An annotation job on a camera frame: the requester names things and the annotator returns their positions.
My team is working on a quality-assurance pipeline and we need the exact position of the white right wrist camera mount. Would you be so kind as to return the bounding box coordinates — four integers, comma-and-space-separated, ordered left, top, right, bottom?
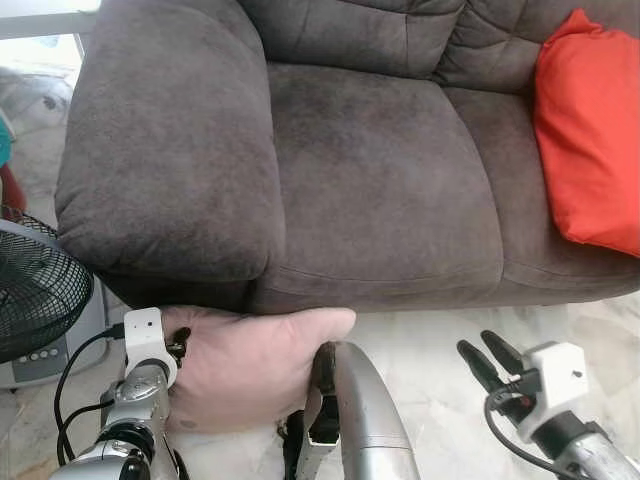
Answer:
514, 342, 592, 442

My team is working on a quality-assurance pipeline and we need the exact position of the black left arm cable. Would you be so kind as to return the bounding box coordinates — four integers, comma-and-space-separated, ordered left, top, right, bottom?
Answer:
54, 323, 127, 467

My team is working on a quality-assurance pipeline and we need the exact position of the black floor fan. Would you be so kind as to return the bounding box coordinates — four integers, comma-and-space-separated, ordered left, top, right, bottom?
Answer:
0, 205, 113, 390

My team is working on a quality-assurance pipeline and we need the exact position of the dark brown fabric sofa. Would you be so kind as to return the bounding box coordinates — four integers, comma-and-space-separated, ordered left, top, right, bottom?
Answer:
55, 0, 640, 314

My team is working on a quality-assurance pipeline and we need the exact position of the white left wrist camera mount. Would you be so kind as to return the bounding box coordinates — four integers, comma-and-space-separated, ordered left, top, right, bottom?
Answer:
122, 308, 179, 387

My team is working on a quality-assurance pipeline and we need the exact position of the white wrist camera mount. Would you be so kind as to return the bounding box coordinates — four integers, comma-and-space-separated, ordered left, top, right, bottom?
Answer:
122, 308, 179, 387
514, 342, 592, 442

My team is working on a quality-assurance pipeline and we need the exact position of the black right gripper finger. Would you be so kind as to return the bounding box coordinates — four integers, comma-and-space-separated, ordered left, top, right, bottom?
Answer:
457, 340, 507, 393
480, 330, 527, 378

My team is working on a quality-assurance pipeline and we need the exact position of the pink pillow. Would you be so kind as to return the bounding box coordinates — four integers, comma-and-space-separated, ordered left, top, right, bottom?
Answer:
160, 306, 358, 436

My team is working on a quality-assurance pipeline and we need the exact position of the red pillow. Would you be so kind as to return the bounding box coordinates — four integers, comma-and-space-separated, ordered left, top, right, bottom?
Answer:
533, 8, 640, 258

